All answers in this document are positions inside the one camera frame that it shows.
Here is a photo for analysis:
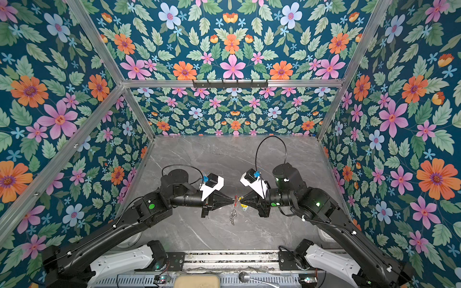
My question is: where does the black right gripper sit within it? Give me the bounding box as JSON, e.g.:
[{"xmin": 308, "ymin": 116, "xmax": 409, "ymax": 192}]
[{"xmin": 239, "ymin": 186, "xmax": 297, "ymax": 217}]

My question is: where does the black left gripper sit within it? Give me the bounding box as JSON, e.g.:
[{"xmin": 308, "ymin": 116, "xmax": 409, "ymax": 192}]
[{"xmin": 170, "ymin": 187, "xmax": 237, "ymax": 217}]

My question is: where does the metal keyring with red grip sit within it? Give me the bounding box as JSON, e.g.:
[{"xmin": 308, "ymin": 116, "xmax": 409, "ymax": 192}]
[{"xmin": 229, "ymin": 196, "xmax": 238, "ymax": 226}]

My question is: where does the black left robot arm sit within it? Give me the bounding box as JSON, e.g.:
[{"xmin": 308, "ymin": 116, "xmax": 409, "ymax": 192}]
[{"xmin": 42, "ymin": 169, "xmax": 234, "ymax": 288}]

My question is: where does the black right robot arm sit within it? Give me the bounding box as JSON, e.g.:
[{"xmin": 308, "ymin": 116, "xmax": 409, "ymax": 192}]
[{"xmin": 240, "ymin": 163, "xmax": 414, "ymax": 288}]

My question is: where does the round metal knob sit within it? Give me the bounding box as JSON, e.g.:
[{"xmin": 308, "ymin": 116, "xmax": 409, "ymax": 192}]
[{"xmin": 238, "ymin": 271, "xmax": 251, "ymax": 283}]

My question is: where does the white round object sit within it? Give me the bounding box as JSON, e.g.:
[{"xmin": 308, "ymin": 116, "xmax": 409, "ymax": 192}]
[{"xmin": 318, "ymin": 229, "xmax": 337, "ymax": 244}]

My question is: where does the beige pad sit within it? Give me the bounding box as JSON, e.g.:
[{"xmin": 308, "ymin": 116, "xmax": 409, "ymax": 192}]
[{"xmin": 173, "ymin": 274, "xmax": 220, "ymax": 288}]

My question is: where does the white analog clock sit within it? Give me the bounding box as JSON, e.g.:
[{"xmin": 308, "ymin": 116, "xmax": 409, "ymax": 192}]
[{"xmin": 116, "ymin": 232, "xmax": 142, "ymax": 249}]

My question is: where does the black hook rack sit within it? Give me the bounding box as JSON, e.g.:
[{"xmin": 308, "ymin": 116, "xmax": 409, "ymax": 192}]
[{"xmin": 192, "ymin": 80, "xmax": 269, "ymax": 89}]

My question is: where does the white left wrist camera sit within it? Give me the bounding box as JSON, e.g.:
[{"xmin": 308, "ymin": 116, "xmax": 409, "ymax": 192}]
[{"xmin": 200, "ymin": 173, "xmax": 224, "ymax": 201}]

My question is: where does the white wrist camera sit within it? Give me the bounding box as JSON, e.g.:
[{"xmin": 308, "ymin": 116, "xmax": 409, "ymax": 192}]
[
  {"xmin": 200, "ymin": 173, "xmax": 224, "ymax": 201},
  {"xmin": 240, "ymin": 169, "xmax": 268, "ymax": 199}
]

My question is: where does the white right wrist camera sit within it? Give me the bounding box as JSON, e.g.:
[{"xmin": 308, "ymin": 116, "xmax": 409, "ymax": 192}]
[{"xmin": 240, "ymin": 169, "xmax": 268, "ymax": 199}]

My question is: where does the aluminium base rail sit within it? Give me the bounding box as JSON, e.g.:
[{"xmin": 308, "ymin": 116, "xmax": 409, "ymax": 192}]
[{"xmin": 93, "ymin": 249, "xmax": 318, "ymax": 274}]

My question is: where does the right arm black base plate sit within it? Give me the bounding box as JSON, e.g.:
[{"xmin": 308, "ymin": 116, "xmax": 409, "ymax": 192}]
[{"xmin": 278, "ymin": 247, "xmax": 312, "ymax": 271}]

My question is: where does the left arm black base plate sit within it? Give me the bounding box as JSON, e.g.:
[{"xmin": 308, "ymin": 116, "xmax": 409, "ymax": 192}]
[{"xmin": 150, "ymin": 252, "xmax": 186, "ymax": 272}]

